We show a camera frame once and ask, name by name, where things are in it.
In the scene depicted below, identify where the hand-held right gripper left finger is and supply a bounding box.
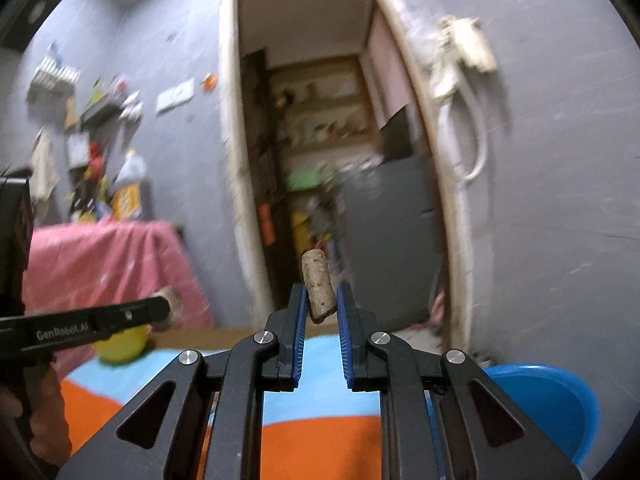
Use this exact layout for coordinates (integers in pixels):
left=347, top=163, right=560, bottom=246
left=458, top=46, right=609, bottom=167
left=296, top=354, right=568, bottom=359
left=56, top=284, right=307, bottom=480

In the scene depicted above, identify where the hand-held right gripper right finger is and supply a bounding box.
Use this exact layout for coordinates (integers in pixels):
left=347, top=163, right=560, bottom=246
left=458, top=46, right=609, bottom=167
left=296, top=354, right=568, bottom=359
left=336, top=282, right=583, bottom=480

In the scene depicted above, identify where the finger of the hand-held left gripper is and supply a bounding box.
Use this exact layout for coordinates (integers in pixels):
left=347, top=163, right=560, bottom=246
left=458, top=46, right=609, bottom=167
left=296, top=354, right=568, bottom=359
left=15, top=295, right=171, bottom=357

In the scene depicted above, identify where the yellow plastic bowl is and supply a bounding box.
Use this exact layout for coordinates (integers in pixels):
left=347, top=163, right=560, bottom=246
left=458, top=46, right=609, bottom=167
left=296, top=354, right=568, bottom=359
left=94, top=324, right=151, bottom=365

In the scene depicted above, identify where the brown cork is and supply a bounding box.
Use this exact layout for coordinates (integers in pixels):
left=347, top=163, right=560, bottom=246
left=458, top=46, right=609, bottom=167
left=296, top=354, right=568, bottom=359
left=301, top=249, right=336, bottom=324

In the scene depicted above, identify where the person's left hand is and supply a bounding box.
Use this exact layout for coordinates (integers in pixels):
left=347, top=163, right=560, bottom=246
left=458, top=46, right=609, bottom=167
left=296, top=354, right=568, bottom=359
left=31, top=357, right=72, bottom=465

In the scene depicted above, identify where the pink checked cloth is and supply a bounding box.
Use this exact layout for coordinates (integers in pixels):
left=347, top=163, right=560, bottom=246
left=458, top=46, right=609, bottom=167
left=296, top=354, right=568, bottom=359
left=22, top=220, right=213, bottom=361

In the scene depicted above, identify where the blue and orange mat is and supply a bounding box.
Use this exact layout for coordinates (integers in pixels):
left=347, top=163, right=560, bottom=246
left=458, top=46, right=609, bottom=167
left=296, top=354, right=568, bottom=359
left=60, top=332, right=451, bottom=480

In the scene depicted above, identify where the hanging beige towel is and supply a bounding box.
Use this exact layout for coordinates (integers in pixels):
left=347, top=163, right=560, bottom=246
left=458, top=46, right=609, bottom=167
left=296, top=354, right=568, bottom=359
left=29, top=129, right=62, bottom=211

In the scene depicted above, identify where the pink striped cloth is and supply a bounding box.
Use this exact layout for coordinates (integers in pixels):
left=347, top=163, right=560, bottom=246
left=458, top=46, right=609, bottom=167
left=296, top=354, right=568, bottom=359
left=429, top=290, right=447, bottom=333

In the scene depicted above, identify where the yellow container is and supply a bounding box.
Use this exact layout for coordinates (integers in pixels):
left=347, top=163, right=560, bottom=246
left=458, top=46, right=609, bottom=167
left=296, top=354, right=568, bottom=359
left=291, top=210, right=312, bottom=256

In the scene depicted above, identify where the grey appliance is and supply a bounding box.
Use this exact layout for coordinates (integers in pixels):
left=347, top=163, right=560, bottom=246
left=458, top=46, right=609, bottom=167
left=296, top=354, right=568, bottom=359
left=337, top=152, right=446, bottom=328

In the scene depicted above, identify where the red orange packet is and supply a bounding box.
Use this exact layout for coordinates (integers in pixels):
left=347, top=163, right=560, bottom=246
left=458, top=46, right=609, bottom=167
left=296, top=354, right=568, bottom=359
left=259, top=204, right=277, bottom=247

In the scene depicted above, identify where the yellow printed box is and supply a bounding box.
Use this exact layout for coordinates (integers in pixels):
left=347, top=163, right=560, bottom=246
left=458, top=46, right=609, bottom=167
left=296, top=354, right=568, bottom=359
left=112, top=185, right=144, bottom=219

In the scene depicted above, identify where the white plastic jug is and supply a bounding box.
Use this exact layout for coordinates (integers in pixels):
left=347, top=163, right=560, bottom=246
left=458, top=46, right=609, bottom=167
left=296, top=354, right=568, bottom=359
left=111, top=149, right=147, bottom=193

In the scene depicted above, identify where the green box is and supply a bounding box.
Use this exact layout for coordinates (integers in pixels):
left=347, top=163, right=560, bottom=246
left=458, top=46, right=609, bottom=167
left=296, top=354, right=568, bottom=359
left=284, top=169, right=322, bottom=193

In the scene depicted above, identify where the blue plastic basin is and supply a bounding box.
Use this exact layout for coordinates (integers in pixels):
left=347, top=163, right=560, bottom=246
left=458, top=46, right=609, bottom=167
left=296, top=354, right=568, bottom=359
left=482, top=364, right=600, bottom=468

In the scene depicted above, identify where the wooden shelf unit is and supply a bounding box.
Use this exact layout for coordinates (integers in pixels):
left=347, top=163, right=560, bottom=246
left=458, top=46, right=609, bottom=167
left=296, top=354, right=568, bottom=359
left=270, top=55, right=381, bottom=163

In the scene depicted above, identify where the black wall shelf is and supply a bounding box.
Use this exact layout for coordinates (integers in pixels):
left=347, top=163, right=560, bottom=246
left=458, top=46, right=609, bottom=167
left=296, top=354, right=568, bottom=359
left=80, top=95, right=143, bottom=131

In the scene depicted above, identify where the white wall rack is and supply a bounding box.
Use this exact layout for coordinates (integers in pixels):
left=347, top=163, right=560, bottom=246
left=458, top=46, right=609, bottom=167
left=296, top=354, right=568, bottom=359
left=27, top=55, right=81, bottom=101

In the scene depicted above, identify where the white wall switch plate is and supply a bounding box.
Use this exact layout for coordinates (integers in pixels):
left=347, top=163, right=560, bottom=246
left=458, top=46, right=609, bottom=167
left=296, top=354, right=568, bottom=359
left=155, top=79, right=196, bottom=113

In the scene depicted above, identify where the white looped cable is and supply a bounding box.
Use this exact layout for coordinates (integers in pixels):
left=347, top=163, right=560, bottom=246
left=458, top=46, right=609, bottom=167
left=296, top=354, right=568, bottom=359
left=435, top=85, right=488, bottom=181

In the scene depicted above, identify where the white door frame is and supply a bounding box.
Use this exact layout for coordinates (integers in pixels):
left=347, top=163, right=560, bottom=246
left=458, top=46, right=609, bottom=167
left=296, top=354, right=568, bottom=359
left=218, top=0, right=496, bottom=361

